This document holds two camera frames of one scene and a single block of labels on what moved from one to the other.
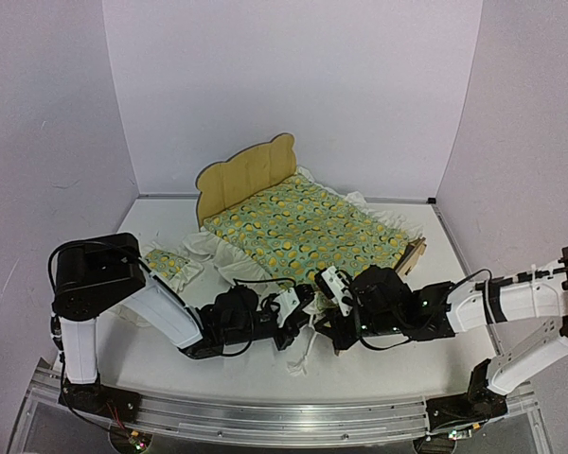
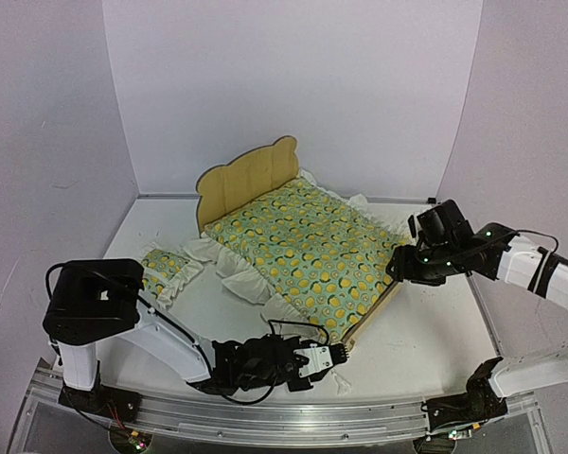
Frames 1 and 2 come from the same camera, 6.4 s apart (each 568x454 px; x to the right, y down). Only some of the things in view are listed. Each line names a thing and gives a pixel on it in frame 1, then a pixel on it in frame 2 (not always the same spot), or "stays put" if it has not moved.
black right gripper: x=337 y=333 -> x=404 y=269
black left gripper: x=294 y=322 -> x=309 y=385
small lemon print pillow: x=170 y=267 stays put
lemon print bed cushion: x=288 y=235 stays put
